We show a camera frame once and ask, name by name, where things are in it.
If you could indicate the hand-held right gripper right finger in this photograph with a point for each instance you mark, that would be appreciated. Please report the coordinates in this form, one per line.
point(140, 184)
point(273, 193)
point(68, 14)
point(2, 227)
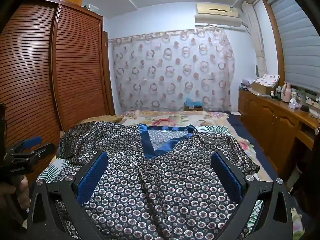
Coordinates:
point(228, 178)

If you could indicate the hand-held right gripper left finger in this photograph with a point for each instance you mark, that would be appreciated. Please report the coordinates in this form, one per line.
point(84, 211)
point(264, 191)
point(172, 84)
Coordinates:
point(92, 178)

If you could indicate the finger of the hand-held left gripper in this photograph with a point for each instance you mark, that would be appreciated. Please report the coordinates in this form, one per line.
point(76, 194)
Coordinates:
point(41, 153)
point(31, 142)

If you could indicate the navy circle print pajama top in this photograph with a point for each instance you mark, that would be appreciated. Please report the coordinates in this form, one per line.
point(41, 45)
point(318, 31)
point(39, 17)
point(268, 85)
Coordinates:
point(155, 180)

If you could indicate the person's left hand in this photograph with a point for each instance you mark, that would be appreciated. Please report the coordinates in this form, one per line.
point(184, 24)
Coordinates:
point(20, 192)

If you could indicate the palm leaf print sheet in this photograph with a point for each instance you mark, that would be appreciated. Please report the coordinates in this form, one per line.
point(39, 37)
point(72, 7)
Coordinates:
point(50, 173)

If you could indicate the navy bed sheet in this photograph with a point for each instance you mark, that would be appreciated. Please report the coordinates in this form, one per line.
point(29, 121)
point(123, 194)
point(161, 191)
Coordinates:
point(240, 125)

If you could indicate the yellow pillow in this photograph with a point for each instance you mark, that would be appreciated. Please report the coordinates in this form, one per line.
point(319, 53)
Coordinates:
point(105, 118)

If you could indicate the wooden sideboard cabinet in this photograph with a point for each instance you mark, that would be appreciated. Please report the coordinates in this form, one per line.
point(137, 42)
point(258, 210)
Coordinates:
point(270, 120)

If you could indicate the small brown cardboard box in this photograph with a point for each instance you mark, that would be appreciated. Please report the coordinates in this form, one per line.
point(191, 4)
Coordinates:
point(192, 108)

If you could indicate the blue cloth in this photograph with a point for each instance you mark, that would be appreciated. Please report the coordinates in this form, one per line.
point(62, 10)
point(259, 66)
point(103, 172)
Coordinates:
point(193, 102)

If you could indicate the wooden louvered wardrobe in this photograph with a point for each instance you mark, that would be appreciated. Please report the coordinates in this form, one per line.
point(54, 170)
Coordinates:
point(75, 67)

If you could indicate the small pink box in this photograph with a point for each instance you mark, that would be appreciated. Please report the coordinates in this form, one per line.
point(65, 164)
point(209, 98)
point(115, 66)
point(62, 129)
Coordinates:
point(245, 82)

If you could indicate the tissue pack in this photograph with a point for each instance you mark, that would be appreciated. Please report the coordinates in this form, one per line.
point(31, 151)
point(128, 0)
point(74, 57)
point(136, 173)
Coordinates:
point(294, 104)

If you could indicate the pink thermos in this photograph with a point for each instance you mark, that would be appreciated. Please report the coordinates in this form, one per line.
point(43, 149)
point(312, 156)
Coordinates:
point(286, 92)

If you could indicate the small black box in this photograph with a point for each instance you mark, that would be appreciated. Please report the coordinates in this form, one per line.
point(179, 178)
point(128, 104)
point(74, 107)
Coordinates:
point(305, 108)

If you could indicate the cardboard box with floral cloth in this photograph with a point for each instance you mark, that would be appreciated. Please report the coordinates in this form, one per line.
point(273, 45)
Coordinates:
point(267, 79)

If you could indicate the green translucent bottle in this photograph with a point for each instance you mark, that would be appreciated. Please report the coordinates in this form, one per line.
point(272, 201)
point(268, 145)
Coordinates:
point(302, 96)

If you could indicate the circle print curtain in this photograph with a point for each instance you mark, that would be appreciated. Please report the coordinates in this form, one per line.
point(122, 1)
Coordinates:
point(170, 67)

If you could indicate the beige side curtain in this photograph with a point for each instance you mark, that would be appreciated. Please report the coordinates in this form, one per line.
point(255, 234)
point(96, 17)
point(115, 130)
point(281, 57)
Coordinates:
point(260, 55)

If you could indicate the white box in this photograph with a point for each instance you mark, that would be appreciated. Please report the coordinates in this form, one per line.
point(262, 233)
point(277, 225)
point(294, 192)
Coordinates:
point(91, 8)

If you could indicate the grey window blind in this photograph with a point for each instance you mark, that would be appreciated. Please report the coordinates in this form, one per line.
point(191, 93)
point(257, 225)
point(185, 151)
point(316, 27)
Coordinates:
point(297, 42)

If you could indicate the beige air conditioner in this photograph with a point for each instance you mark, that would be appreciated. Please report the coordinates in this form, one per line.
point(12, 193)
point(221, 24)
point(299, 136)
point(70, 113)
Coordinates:
point(217, 11)

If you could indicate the wooden window frame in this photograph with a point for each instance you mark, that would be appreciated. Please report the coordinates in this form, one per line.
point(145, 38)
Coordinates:
point(273, 30)

